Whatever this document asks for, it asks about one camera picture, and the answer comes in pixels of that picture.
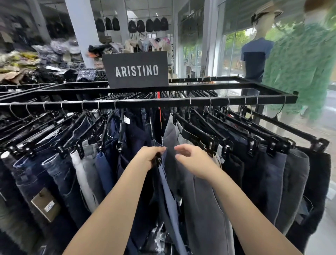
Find person's left hand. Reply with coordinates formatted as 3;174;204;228
133;146;167;172

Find person's right hand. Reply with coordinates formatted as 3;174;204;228
174;144;223;181

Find black clip trouser hanger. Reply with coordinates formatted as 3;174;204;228
149;116;164;167

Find person's left forearm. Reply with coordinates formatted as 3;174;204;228
62;159;158;255

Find person's right forearm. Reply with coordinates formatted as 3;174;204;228
207;168;305;255

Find slate blue trousers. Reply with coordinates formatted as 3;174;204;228
154;140;188;255

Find black metal clothes rack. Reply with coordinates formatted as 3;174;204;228
0;76;299;111

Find row of black clip hangers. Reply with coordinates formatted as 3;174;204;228
0;96;330;161

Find black brand sign board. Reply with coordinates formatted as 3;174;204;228
102;51;169;89

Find row of hanging dark trousers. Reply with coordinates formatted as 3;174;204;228
0;105;332;255

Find display of pale bags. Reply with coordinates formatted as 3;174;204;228
88;36;174;56

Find glass shop door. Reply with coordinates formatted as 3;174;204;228
178;0;219;80

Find row of black hanging backpacks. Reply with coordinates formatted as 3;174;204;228
95;16;170;34

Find navy t-shirt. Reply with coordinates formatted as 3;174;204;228
240;37;275;82

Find brown paper jeans tag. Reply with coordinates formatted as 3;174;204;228
31;187;61;223

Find white square pillar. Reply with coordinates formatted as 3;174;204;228
64;0;102;69

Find pile of folded clothes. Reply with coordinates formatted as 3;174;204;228
0;39;108;85

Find green patterned shirt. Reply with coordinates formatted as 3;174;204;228
262;14;336;122

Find mannequin with hat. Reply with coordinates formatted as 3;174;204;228
240;6;284;124

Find mannequin with green shirt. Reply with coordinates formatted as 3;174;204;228
262;0;336;132

